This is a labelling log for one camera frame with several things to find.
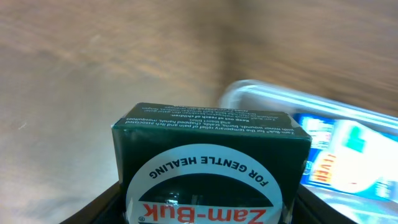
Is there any clear plastic container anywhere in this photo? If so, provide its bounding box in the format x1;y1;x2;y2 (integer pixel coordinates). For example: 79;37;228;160
219;80;397;223

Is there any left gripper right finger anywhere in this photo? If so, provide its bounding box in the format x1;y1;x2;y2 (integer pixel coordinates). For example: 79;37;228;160
292;185;356;224

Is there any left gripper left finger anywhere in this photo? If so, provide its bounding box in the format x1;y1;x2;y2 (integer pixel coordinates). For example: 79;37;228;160
60;182;124;224

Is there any white Panadol box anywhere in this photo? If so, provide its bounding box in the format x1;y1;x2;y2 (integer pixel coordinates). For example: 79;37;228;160
330;120;397;194

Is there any blue Kool Fever box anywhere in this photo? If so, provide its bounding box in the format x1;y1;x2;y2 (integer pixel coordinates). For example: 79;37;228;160
294;113;397;202

